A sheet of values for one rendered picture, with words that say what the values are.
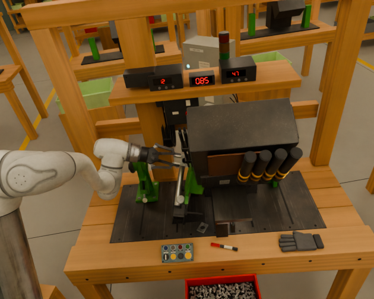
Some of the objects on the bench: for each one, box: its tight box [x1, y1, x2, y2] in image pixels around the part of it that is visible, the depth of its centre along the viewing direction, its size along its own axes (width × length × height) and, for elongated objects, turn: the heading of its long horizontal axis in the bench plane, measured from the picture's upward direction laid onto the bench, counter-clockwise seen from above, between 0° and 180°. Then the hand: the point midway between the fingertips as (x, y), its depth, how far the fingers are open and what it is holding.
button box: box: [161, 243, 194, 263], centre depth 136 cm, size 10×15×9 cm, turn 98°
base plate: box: [109, 170, 327, 243], centre depth 160 cm, size 42×110×2 cm, turn 98°
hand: (180, 160), depth 140 cm, fingers closed on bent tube, 3 cm apart
